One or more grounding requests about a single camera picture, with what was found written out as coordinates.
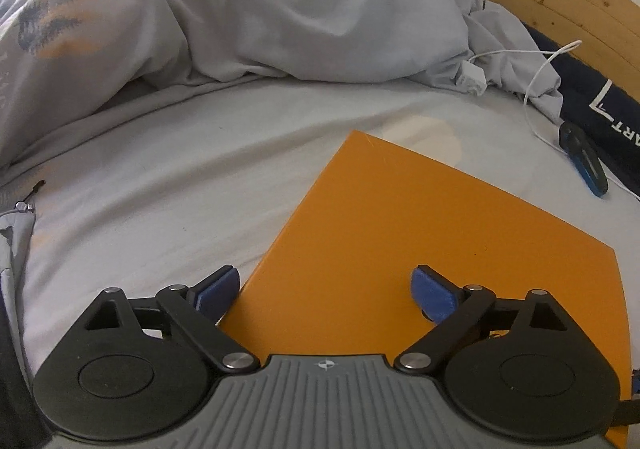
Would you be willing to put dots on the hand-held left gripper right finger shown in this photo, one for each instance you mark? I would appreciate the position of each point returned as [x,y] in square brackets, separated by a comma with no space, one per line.
[432,294]

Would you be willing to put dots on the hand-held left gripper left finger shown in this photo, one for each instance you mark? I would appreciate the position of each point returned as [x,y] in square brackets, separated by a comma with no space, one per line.
[217,291]

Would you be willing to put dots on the orange box lid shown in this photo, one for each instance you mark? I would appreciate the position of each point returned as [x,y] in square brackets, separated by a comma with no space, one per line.
[425,229]

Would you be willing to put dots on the blue and black clip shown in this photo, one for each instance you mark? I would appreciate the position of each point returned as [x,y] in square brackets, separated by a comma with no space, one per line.
[585,164]

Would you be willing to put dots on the grey hooded jacket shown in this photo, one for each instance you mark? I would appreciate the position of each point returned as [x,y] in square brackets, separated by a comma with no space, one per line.
[10,239]

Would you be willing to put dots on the white charger plug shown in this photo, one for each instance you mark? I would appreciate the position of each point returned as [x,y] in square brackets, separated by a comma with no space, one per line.
[472,78]

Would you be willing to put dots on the light grey duvet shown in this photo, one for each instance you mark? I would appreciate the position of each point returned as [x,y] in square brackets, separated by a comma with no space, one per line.
[300,4]

